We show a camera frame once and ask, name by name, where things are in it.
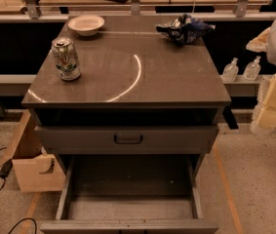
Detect blue chip bag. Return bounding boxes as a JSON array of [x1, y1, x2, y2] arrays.
[[156, 14, 216, 45]]

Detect closed top drawer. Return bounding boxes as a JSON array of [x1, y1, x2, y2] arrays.
[[35, 126, 218, 155]]

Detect open middle drawer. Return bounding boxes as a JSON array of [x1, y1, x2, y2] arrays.
[[40, 155, 218, 234]]

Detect clear sanitizer bottle right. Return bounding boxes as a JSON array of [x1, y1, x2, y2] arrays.
[[243, 56, 261, 81]]

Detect clear sanitizer bottle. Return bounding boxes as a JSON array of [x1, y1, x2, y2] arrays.
[[222, 58, 239, 83], [243, 56, 261, 81]]

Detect clear sanitizer bottle left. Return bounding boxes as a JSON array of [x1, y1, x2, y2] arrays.
[[222, 58, 239, 83]]

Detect white ceramic bowl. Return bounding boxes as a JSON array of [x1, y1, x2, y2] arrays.
[[68, 15, 104, 37]]

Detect green soda can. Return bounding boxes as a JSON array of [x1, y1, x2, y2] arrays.
[[52, 37, 81, 81]]

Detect wooden box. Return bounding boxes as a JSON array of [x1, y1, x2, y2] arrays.
[[1, 110, 65, 192]]

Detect black power adapter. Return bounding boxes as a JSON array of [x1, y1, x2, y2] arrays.
[[0, 160, 13, 178]]

